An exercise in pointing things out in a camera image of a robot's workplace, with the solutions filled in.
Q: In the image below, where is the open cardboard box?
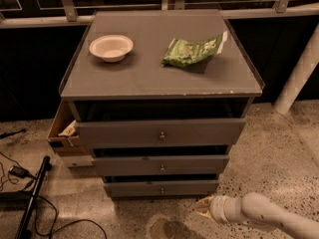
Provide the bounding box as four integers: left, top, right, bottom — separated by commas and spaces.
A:
48, 102, 92, 168

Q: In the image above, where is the grey top drawer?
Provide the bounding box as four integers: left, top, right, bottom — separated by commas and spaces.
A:
75, 119, 246, 148

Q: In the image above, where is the black flat floor base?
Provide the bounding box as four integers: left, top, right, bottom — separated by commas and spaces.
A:
0, 191, 31, 203

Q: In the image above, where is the grey drawer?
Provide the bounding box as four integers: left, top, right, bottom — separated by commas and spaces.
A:
75, 119, 246, 148
104, 180, 218, 198
92, 155, 229, 176

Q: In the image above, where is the black pole on floor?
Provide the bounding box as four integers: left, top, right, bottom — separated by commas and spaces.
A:
15, 156, 52, 239

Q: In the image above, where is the black floor cable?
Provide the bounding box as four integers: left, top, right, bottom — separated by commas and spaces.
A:
0, 150, 109, 239

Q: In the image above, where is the grey drawer cabinet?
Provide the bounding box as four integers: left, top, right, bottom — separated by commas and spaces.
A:
60, 10, 263, 184

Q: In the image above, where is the green snack bag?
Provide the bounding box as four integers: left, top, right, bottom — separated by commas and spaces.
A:
161, 31, 228, 68

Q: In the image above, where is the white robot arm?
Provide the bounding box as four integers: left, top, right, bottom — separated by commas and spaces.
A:
194, 26, 319, 239

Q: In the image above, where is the black power adapter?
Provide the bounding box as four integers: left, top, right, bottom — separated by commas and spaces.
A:
9, 166, 29, 178

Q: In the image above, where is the grey bottom drawer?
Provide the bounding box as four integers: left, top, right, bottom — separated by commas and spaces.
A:
104, 180, 218, 198

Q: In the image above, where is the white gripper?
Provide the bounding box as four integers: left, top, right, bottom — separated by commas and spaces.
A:
193, 195, 244, 224

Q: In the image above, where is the metal window railing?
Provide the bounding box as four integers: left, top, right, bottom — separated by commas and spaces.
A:
0, 0, 319, 28

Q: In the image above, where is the grey middle drawer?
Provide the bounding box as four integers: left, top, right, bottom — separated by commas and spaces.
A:
92, 155, 229, 176

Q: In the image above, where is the white paper bowl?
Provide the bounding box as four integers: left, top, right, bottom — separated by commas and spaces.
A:
89, 35, 134, 63

